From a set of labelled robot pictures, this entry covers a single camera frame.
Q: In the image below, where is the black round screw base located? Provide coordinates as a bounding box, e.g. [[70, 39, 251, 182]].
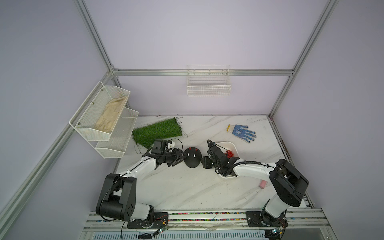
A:
[[184, 147, 202, 169]]

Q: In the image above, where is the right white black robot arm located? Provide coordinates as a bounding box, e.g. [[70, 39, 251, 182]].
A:
[[207, 140, 309, 227]]

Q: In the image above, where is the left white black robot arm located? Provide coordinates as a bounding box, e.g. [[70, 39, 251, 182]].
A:
[[96, 140, 186, 224]]

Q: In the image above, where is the pile of red sleeves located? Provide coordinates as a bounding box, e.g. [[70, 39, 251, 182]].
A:
[[225, 150, 234, 159]]

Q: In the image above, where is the white plastic tray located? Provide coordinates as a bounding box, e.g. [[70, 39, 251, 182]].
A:
[[215, 142, 239, 179]]

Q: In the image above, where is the green artificial grass mat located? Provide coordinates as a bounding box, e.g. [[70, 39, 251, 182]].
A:
[[133, 118, 183, 149]]

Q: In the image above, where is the blue dotted work glove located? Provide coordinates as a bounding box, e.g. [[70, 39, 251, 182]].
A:
[[227, 125, 257, 143]]

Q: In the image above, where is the lower white mesh shelf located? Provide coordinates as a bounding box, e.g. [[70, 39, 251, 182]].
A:
[[96, 108, 139, 159]]

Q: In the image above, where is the white mesh shelf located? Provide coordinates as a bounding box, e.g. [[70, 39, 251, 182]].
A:
[[69, 82, 131, 142], [96, 108, 139, 159]]

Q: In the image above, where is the beige cloth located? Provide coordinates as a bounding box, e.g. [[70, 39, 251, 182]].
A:
[[94, 96, 129, 134]]

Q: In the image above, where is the upper white mesh shelf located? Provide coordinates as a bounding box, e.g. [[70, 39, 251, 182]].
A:
[[69, 82, 131, 142]]

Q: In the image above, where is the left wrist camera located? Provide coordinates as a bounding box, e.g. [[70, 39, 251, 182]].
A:
[[166, 140, 175, 151]]

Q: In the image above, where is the pink purple handled tool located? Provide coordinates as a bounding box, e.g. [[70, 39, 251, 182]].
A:
[[259, 180, 268, 189]]

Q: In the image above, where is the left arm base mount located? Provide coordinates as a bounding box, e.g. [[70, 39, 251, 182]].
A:
[[127, 205, 169, 229]]

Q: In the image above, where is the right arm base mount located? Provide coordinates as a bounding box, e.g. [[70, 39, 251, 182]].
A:
[[246, 207, 288, 228]]

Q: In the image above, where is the white wire wall basket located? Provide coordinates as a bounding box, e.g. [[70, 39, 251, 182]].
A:
[[187, 65, 232, 97]]

